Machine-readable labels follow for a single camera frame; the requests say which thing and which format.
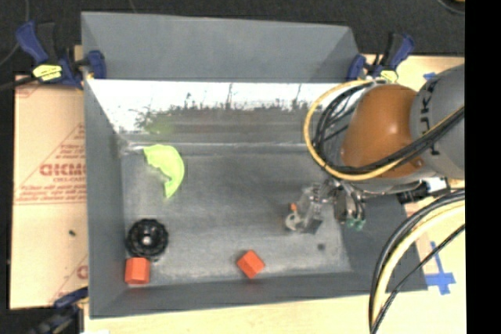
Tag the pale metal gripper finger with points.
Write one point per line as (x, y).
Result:
(291, 223)
(295, 207)

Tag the orange block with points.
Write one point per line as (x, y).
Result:
(250, 264)
(137, 270)

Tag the grey metal bin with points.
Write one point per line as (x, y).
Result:
(235, 207)

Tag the lime green curved piece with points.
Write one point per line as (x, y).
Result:
(169, 166)

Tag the black holed ball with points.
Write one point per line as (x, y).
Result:
(147, 238)

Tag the brown cardboard board red print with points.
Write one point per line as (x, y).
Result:
(47, 152)

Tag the black cylinder on white bracket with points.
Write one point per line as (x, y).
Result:
(413, 195)

